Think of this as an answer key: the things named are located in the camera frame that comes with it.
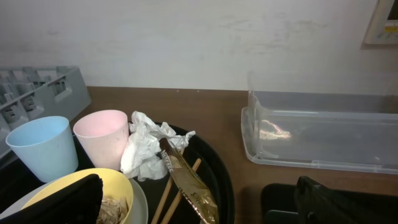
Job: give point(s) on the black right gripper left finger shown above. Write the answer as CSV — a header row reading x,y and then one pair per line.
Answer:
x,y
78,202

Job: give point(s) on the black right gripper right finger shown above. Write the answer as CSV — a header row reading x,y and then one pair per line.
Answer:
x,y
318,204

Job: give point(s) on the light blue plastic cup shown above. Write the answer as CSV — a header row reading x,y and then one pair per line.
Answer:
x,y
46,147

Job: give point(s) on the pink plastic cup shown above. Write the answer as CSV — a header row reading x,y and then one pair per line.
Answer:
x,y
103,135

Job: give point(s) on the white napkin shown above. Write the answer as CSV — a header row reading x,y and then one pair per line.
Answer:
x,y
140,157

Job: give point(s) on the gold coffee sachet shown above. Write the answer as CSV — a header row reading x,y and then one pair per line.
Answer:
x,y
192,188

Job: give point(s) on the grey dishwasher rack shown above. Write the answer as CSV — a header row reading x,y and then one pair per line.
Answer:
x,y
28,93

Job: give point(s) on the food scraps in bowl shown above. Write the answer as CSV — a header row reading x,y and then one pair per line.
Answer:
x,y
112,211

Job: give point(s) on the black rectangular tray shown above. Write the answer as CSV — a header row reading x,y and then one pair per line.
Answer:
x,y
278,204

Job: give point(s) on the yellow bowl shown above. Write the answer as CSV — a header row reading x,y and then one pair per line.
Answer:
x,y
115,185

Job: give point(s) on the white plate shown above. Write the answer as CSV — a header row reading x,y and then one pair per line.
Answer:
x,y
140,212

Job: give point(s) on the wooden chopstick left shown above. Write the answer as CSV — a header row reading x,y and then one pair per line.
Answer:
x,y
157,214

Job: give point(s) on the wooden chopstick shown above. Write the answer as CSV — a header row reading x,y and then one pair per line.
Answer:
x,y
157,214
177,198

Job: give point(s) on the clear plastic bin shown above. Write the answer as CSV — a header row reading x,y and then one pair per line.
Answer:
x,y
337,121

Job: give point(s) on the wooden chopstick right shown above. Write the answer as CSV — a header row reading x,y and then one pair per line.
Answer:
x,y
177,198

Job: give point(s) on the round black tray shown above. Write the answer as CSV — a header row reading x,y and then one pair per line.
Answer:
x,y
17,180

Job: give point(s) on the wall panel device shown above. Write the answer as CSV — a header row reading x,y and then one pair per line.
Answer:
x,y
382,28

